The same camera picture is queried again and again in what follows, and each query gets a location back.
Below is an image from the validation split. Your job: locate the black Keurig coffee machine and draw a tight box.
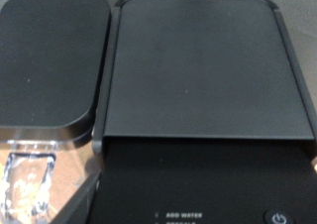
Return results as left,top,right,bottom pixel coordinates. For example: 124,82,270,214
88,0,317,224

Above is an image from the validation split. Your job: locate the Keurig water reservoir black lid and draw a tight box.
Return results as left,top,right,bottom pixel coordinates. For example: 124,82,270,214
0,0,112,224

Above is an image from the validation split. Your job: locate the black square lid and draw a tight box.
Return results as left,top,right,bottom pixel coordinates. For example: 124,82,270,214
0,0,317,96

